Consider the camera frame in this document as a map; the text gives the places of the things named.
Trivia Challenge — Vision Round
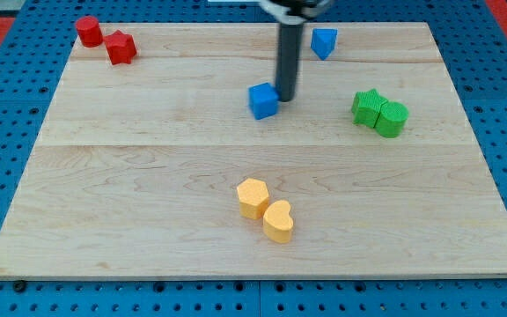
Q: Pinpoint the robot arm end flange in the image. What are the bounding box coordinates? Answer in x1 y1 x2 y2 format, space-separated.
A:
258 0 334 25

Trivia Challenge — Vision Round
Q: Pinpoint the blue triangle block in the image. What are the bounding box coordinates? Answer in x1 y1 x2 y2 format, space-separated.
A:
310 28 338 60

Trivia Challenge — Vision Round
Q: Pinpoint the yellow hexagon block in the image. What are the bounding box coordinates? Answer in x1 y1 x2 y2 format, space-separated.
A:
237 178 269 219

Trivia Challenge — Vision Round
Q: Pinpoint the blue cube block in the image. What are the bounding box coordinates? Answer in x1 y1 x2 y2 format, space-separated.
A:
248 83 278 120

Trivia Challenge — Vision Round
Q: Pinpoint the yellow heart block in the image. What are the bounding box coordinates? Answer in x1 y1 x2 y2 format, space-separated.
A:
263 200 294 244

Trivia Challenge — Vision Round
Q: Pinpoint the wooden board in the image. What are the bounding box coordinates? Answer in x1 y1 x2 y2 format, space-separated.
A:
0 22 507 281

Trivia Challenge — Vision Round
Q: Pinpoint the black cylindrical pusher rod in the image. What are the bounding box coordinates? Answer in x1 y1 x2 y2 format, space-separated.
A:
275 23 304 102

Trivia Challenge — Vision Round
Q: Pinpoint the green star block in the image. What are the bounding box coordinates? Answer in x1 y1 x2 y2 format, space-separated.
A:
351 89 388 129

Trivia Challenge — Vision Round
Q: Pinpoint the green cylinder block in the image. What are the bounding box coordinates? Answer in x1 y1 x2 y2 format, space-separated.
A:
374 101 409 138

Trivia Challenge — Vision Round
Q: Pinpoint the red star block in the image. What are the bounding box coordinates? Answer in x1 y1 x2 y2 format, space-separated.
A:
104 30 137 65

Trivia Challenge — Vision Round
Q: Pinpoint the red cylinder block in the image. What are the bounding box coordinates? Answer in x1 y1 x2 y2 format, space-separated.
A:
75 16 103 48

